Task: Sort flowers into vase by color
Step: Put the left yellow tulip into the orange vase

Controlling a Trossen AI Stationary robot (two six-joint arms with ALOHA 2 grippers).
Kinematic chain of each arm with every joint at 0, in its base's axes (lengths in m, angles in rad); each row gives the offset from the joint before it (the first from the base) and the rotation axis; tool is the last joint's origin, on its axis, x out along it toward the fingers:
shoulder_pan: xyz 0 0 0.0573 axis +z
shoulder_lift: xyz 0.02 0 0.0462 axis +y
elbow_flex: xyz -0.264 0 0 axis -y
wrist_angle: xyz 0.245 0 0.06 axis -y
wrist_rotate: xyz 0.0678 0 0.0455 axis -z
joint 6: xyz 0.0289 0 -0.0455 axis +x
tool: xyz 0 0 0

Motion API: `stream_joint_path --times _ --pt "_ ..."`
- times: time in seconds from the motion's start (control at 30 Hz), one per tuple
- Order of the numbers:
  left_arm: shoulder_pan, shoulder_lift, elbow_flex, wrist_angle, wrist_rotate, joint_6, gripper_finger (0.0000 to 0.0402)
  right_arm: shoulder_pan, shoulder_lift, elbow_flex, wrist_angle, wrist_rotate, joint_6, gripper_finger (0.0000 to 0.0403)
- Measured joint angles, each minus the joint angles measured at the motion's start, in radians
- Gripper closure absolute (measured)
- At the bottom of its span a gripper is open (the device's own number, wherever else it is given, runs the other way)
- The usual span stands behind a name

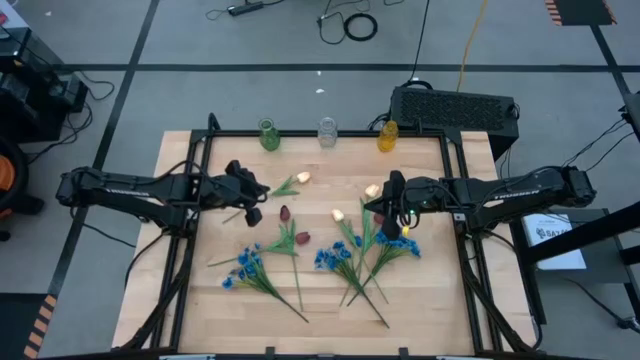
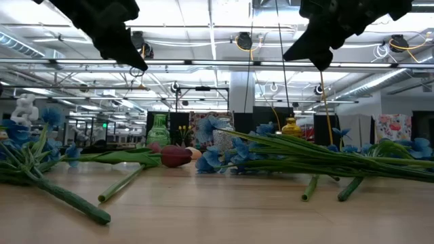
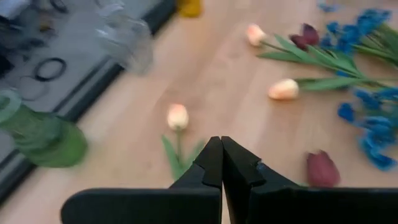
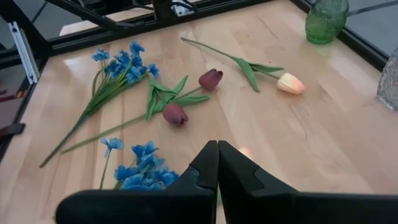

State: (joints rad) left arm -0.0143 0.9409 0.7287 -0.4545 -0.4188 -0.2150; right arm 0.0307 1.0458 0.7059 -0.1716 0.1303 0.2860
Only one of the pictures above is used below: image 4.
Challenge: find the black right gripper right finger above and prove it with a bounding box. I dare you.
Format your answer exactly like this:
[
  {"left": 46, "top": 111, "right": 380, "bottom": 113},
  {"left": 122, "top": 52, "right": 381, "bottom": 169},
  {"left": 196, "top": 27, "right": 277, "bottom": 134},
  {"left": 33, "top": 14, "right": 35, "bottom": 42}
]
[{"left": 218, "top": 139, "right": 398, "bottom": 224}]

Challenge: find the dark red artificial tulip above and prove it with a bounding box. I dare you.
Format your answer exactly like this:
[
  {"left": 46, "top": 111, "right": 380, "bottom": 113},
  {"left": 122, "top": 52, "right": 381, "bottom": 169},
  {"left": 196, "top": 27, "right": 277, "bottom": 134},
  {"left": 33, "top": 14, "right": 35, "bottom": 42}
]
[
  {"left": 145, "top": 74, "right": 190, "bottom": 127},
  {"left": 60, "top": 68, "right": 224, "bottom": 155}
]

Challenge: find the clear glass vase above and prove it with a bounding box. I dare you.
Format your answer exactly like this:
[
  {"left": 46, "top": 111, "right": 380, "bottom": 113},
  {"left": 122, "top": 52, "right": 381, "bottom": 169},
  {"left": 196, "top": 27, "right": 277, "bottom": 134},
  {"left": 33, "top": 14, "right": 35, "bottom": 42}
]
[{"left": 376, "top": 46, "right": 398, "bottom": 111}]

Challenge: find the blue artificial flower bunch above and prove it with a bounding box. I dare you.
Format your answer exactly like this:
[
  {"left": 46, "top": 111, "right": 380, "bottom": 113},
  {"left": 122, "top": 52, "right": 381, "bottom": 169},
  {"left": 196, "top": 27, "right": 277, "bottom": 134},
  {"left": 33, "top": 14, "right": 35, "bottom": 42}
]
[
  {"left": 39, "top": 40, "right": 161, "bottom": 169},
  {"left": 98, "top": 137, "right": 180, "bottom": 191}
]

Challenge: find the silver aluminium bar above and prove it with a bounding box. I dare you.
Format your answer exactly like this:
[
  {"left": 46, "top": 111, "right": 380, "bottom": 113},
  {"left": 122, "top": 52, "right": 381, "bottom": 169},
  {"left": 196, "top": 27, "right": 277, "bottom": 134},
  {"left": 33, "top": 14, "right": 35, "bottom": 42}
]
[{"left": 7, "top": 21, "right": 40, "bottom": 85}]

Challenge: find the green glass vase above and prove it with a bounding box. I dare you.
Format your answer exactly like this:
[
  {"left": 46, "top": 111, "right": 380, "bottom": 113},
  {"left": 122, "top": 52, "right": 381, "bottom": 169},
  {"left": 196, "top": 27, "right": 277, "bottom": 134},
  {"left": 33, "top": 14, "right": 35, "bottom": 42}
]
[{"left": 304, "top": 0, "right": 350, "bottom": 45}]

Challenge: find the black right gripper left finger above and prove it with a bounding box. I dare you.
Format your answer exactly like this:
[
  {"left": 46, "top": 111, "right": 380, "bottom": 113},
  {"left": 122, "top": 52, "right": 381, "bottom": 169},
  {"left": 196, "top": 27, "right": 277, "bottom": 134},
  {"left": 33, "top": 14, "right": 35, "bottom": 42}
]
[{"left": 55, "top": 139, "right": 220, "bottom": 224}]

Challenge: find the cream peach artificial tulip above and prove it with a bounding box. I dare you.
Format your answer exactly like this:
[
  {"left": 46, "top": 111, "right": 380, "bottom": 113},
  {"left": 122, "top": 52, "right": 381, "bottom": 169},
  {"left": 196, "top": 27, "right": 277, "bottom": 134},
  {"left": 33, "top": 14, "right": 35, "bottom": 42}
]
[
  {"left": 238, "top": 146, "right": 254, "bottom": 161},
  {"left": 180, "top": 37, "right": 306, "bottom": 96}
]

